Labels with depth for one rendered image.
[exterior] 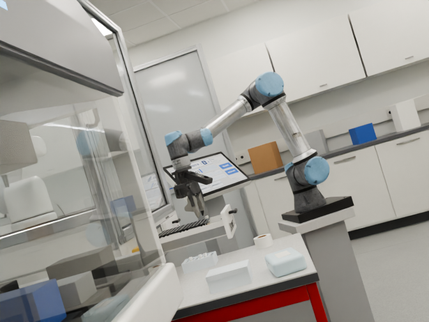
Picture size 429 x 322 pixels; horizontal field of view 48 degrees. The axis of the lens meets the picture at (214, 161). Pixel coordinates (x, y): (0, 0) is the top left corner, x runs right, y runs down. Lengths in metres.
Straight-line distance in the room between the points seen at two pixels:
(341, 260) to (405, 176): 2.84
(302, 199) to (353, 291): 0.46
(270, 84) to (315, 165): 0.40
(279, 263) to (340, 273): 0.91
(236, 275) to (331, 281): 0.90
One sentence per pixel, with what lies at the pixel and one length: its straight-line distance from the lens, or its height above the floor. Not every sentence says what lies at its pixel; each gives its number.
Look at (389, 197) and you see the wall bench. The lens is 5.01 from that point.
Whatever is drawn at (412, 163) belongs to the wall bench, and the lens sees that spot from 5.02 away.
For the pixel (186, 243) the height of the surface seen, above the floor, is 0.85.
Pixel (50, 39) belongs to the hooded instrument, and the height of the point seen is 1.41.
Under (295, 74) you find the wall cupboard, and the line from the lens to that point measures 5.30.
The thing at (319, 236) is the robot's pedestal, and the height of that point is 0.68.
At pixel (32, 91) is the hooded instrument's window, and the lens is 0.81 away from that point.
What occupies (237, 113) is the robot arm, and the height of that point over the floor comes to 1.31.
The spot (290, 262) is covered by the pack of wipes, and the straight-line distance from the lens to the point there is 1.39.
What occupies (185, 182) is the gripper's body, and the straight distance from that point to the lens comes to 1.97.
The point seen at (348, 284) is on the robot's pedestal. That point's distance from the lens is 2.29.
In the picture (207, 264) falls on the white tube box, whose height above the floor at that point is 0.77.
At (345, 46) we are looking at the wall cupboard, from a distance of 5.36.
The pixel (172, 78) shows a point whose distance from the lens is 3.81.
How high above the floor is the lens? 1.11
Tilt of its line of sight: 1 degrees up
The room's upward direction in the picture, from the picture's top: 17 degrees counter-clockwise
